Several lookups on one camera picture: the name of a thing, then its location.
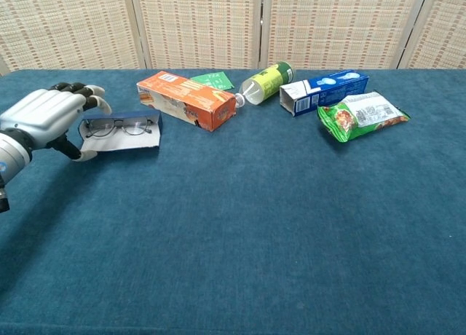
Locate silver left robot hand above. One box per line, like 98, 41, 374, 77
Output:
0, 82, 113, 163

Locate wire-frame eyeglasses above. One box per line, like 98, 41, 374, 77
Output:
84, 117, 154, 138

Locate woven bamboo screen panel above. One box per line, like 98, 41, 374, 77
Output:
0, 0, 152, 77
258, 0, 433, 71
129, 0, 265, 71
396, 0, 466, 71

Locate orange cardboard carton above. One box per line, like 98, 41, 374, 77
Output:
136, 71, 237, 133

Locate green tea sachet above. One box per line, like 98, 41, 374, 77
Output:
189, 71, 234, 92

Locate plastic bottle yellow-green label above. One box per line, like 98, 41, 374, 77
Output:
234, 60, 296, 109

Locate teal tablecloth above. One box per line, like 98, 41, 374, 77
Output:
0, 68, 466, 335

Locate blue white toothpaste box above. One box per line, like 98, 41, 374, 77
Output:
279, 69, 370, 118

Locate green snack bag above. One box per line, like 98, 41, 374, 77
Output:
317, 90, 411, 143

